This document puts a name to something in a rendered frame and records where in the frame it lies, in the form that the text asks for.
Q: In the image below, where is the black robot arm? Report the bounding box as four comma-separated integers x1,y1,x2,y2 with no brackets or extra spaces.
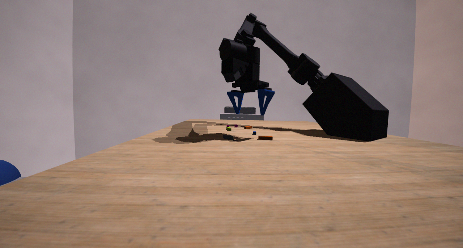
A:
218,13,328,92

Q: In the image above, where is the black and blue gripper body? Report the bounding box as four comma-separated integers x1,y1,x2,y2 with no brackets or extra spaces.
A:
231,80,272,93

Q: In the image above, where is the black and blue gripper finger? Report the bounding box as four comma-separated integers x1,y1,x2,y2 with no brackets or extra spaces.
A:
258,89,275,115
227,92,244,114

